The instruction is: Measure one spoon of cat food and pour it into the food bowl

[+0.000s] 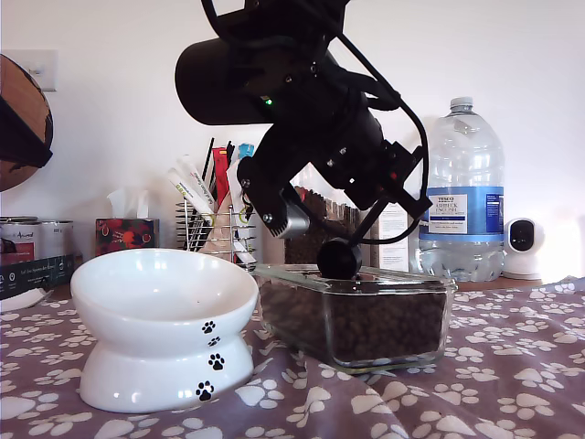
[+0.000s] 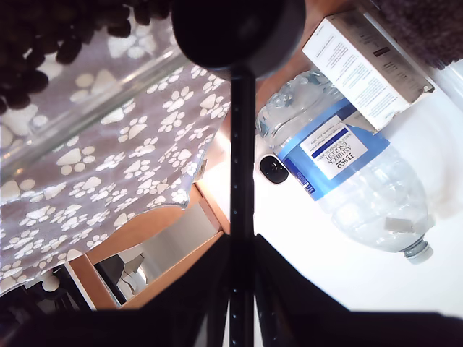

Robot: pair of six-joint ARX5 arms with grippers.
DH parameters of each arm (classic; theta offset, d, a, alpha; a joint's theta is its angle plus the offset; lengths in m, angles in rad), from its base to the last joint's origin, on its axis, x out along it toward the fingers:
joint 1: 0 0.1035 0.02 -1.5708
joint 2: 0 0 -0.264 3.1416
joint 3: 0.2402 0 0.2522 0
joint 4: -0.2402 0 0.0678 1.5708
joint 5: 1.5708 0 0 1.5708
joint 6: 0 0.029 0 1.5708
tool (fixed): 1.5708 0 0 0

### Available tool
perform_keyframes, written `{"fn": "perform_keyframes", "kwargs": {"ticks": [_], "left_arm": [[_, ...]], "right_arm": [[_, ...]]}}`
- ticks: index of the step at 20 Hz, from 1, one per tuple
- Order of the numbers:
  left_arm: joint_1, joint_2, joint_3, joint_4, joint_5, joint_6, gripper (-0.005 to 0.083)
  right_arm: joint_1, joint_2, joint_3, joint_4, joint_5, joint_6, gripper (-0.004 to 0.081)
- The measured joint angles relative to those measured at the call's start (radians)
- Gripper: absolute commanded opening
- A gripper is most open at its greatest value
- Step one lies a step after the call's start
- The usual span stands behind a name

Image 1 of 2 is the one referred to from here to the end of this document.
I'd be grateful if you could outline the black plastic measuring spoon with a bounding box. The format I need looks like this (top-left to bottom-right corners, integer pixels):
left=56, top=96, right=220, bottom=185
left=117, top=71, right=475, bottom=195
left=317, top=198, right=388, bottom=280

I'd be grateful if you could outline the clear glass food container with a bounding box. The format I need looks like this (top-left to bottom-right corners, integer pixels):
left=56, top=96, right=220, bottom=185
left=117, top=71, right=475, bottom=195
left=252, top=262, right=459, bottom=375

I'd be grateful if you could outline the brown cat food kibble heap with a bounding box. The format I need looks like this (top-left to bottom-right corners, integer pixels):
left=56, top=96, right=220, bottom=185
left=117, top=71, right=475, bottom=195
left=260, top=273, right=448, bottom=362

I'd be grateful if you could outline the white ceramic cat bowl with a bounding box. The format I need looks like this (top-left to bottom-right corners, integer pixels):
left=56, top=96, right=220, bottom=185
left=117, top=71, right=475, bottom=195
left=69, top=248, right=261, bottom=415

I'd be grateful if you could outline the brown round globe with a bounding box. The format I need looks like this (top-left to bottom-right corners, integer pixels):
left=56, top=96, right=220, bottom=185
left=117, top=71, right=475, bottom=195
left=0, top=53, right=55, bottom=193

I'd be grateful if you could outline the small white carton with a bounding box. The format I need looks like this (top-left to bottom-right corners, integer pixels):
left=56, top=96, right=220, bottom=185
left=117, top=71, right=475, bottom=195
left=369, top=200, right=410, bottom=271

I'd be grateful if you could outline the large clear water bottle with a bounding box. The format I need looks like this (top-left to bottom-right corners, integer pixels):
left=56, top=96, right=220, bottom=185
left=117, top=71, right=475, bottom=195
left=418, top=95, right=506, bottom=283

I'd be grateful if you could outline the tall clear kibble storage jar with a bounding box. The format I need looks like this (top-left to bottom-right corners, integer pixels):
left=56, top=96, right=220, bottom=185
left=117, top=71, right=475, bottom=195
left=282, top=166, right=374, bottom=267

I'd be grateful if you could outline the tin can with dark label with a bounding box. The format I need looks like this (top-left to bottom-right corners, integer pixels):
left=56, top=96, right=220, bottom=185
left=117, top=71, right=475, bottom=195
left=0, top=217, right=42, bottom=266

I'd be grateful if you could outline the plain white tin can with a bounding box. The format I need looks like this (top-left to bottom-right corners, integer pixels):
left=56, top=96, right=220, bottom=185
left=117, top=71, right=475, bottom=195
left=39, top=219, right=75, bottom=260

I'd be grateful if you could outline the dark printed flat carton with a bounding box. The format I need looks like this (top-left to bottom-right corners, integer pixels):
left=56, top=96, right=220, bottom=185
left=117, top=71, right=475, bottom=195
left=0, top=253, right=77, bottom=301

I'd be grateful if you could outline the floral tissue box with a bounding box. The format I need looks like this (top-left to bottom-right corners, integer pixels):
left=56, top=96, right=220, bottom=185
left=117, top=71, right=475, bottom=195
left=94, top=187, right=161, bottom=257

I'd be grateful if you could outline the white plate edge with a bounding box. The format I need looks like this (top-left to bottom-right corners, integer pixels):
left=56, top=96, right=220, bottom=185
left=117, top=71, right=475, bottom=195
left=0, top=287, right=52, bottom=313

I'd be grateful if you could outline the white sachet green print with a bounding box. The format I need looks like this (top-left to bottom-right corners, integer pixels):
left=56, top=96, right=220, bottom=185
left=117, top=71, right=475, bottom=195
left=166, top=166, right=216, bottom=226

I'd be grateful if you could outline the plain white sachet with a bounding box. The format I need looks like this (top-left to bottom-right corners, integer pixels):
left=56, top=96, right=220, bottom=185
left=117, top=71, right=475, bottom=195
left=226, top=159, right=243, bottom=216

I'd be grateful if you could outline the beige paper bag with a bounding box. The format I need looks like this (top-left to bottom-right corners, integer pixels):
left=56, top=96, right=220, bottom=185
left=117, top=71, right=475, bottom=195
left=200, top=212, right=239, bottom=255

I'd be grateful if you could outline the grey paw print cloth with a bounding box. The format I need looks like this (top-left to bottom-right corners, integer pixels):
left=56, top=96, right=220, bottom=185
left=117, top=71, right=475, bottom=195
left=0, top=273, right=585, bottom=439

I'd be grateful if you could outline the black camera cable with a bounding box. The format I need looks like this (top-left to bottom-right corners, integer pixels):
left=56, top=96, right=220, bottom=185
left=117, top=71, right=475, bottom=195
left=310, top=31, right=433, bottom=243

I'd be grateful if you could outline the white wall switch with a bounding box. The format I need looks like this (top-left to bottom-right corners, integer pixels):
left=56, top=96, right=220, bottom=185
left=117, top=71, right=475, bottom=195
left=26, top=48, right=59, bottom=92

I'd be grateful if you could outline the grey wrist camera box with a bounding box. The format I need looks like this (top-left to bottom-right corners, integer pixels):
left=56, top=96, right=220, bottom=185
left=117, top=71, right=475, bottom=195
left=236, top=157, right=313, bottom=240

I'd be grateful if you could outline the small white round camera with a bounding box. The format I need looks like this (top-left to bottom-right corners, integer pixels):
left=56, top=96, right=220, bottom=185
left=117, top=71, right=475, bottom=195
left=502, top=217, right=548, bottom=280

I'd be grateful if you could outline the white pack green ring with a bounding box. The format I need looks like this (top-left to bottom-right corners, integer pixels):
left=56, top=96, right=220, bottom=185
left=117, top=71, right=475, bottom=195
left=235, top=208, right=258, bottom=271

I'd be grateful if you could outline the chrome wire basket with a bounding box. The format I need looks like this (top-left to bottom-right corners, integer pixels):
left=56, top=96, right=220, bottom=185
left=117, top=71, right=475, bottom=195
left=175, top=200, right=260, bottom=271

